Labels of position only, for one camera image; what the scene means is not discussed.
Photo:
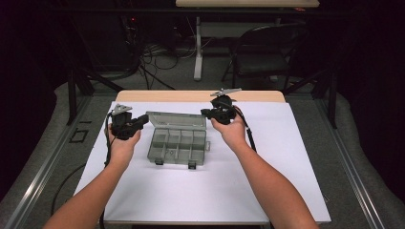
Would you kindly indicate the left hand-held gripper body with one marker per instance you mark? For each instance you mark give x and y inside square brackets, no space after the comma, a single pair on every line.
[122,127]

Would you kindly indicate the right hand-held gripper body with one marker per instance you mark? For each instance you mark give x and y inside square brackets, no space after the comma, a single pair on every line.
[224,109]

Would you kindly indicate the grey clear compartment box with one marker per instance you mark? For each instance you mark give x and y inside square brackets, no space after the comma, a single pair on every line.
[178,143]

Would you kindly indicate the person's left hand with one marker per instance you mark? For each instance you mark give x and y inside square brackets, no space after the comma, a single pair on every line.
[122,149]

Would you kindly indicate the person's right hand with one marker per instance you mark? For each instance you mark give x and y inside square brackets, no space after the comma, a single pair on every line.
[235,133]

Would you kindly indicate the wooden table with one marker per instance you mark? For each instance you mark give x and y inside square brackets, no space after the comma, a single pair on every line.
[178,96]

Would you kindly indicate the black metal stand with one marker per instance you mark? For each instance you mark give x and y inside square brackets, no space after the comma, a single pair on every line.
[72,95]
[332,95]

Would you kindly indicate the black folding chair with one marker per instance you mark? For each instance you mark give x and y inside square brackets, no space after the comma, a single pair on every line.
[264,54]

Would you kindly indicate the white desk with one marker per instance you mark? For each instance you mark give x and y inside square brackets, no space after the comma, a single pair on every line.
[245,3]

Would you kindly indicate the aluminium floor rail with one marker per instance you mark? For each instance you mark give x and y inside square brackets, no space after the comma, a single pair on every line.
[47,165]
[347,165]

